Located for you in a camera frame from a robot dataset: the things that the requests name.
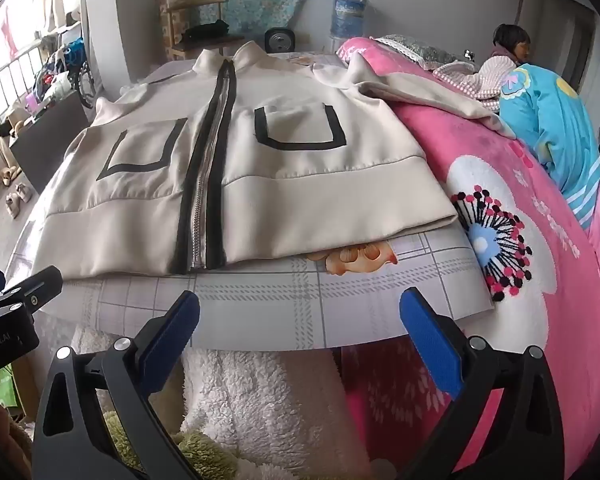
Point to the dark cabinet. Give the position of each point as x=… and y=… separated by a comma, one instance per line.
x=45, y=145

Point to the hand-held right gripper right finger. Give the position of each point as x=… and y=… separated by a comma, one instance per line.
x=430, y=340

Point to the green shopping bag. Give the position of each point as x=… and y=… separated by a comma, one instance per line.
x=4, y=387

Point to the blue water jug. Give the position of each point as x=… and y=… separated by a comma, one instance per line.
x=349, y=15

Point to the cardboard box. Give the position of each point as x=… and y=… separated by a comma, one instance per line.
x=27, y=390

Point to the green fuzzy cloth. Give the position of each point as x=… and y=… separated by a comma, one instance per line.
x=200, y=455

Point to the black clothing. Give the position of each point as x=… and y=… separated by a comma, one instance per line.
x=207, y=30

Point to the pair of tan slippers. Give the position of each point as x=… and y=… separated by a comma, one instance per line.
x=10, y=175

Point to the white shoe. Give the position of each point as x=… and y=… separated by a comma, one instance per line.
x=13, y=206
x=25, y=193

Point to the purple container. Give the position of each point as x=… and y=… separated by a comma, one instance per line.
x=30, y=101

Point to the white fluffy blanket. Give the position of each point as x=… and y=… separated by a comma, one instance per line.
x=260, y=400

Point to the floral plaid bed sheet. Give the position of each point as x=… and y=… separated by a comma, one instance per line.
x=280, y=305

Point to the grey lace-trimmed pillow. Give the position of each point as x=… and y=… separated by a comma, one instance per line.
x=420, y=50

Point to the pile of clothes and bags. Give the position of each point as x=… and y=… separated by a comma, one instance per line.
x=60, y=67

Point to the spoked wheel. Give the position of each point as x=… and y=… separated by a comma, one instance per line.
x=87, y=85

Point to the wooden chair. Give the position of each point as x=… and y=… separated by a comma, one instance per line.
x=172, y=20

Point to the pink floral blanket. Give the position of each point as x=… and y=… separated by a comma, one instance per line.
x=530, y=310

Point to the white water dispenser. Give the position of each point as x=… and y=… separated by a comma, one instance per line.
x=337, y=43

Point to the beige zip jacket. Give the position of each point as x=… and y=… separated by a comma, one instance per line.
x=290, y=175

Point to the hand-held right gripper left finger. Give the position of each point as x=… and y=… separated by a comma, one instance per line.
x=165, y=345

